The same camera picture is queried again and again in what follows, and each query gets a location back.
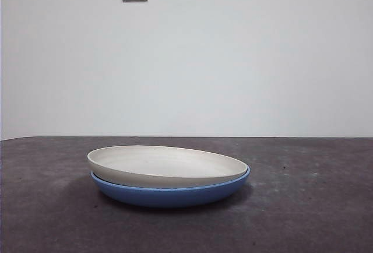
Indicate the white round plate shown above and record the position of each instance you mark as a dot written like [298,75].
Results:
[163,167]

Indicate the blue round plate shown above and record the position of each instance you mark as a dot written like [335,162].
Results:
[172,197]

